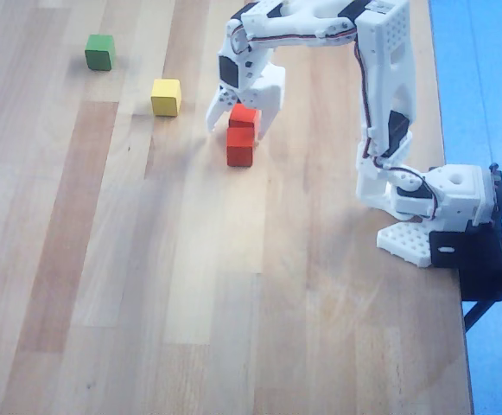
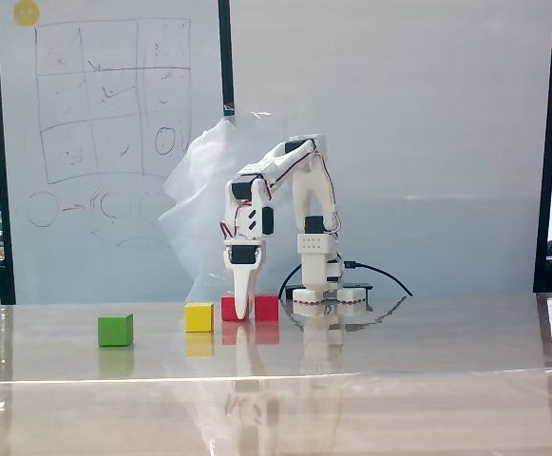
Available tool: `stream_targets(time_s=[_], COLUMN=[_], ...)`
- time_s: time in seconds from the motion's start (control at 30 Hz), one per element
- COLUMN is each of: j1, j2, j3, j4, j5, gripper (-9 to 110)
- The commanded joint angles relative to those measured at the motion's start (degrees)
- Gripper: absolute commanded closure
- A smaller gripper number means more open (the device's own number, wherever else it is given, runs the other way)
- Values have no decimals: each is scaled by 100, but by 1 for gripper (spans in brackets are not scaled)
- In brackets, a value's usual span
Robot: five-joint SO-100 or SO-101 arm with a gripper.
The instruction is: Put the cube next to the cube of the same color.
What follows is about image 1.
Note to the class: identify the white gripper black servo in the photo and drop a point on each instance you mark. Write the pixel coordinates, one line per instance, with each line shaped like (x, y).
(263, 92)

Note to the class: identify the red wooden cube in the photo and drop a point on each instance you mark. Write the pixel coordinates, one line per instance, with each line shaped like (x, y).
(239, 149)
(244, 117)

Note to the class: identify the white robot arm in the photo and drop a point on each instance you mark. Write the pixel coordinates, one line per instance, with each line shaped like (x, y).
(384, 65)

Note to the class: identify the yellow wooden cube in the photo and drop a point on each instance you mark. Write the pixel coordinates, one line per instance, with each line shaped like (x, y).
(166, 97)

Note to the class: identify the green wooden cube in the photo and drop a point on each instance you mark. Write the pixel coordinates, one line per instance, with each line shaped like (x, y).
(100, 52)

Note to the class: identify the black table clamp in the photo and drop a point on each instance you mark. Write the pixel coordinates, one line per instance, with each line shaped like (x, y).
(479, 268)

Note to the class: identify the black table frame bar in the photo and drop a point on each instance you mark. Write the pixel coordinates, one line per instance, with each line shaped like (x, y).
(479, 313)

